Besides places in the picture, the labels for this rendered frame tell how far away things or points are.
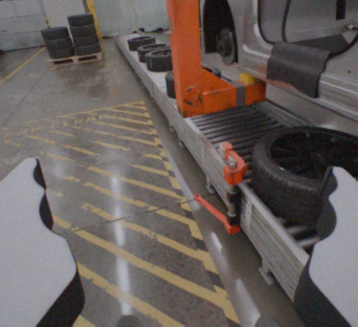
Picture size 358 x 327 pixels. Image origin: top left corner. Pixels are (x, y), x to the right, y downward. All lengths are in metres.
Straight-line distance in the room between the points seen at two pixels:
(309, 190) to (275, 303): 0.57
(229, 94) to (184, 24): 0.59
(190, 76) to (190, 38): 0.24
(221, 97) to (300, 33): 0.71
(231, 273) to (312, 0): 1.88
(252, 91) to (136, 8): 10.55
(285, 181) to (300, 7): 1.34
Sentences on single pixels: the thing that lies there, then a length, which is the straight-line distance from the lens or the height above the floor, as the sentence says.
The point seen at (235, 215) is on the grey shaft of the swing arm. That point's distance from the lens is 1.56.
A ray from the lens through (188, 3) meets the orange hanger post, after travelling 1.75.
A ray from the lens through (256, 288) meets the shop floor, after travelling 1.53.
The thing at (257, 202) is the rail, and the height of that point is 0.39.
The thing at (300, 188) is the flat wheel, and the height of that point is 0.49.
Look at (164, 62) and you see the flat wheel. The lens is 4.24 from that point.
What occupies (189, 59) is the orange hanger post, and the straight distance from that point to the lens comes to 1.79.
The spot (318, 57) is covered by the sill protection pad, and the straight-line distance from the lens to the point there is 1.51.
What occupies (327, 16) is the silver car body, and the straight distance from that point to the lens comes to 2.38.
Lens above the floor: 1.30
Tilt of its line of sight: 31 degrees down
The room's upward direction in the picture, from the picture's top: 6 degrees counter-clockwise
